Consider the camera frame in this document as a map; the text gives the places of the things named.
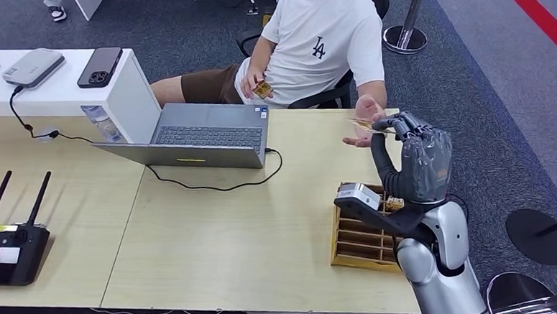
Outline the person's left hand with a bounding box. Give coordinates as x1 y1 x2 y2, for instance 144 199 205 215
339 93 390 149

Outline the person's right hand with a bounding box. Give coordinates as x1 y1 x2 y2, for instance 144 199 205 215
239 65 269 101

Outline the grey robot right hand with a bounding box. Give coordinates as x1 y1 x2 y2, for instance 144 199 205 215
368 108 456 208

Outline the person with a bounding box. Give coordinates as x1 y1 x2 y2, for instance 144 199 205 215
146 0 389 118

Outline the wooden slotted card holder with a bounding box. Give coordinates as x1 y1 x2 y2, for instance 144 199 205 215
326 179 407 277

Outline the black office chair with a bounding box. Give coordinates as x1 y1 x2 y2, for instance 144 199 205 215
234 0 396 115

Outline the grey laptop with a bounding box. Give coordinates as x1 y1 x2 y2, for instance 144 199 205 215
90 97 274 178

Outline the black round stanchion base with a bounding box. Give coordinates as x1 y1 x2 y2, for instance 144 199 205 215
504 206 557 269

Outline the black smartphone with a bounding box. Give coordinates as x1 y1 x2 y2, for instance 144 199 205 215
75 46 126 90

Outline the clear plastic water bottle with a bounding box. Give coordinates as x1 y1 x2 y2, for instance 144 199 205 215
80 103 127 147

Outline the chrome-rimmed black stanchion base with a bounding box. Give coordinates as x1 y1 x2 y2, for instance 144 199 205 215
483 269 557 314

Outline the white cabinet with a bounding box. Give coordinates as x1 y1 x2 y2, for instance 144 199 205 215
72 0 110 22

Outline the white desk riser shelf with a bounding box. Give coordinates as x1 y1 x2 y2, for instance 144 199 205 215
0 40 164 152

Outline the bystander's foot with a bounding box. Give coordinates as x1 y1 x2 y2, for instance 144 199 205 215
41 0 68 24

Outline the grey flat power bank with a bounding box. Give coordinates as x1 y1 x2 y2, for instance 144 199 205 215
1 47 68 91

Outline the black router with antennas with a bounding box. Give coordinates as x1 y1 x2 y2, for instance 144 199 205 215
0 168 58 288

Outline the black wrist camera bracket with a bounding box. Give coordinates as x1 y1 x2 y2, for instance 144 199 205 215
334 194 439 243

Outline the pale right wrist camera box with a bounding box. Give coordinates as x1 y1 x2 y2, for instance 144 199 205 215
333 180 383 213

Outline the chrome stanchion post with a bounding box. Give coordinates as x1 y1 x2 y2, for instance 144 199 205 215
380 0 437 57

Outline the black laptop power cable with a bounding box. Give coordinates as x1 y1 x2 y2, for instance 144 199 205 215
144 147 285 196

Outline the black power bank cable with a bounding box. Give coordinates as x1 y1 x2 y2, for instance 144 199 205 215
7 81 98 148

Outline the thin white cable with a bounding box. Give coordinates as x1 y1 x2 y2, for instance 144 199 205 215
89 300 224 314

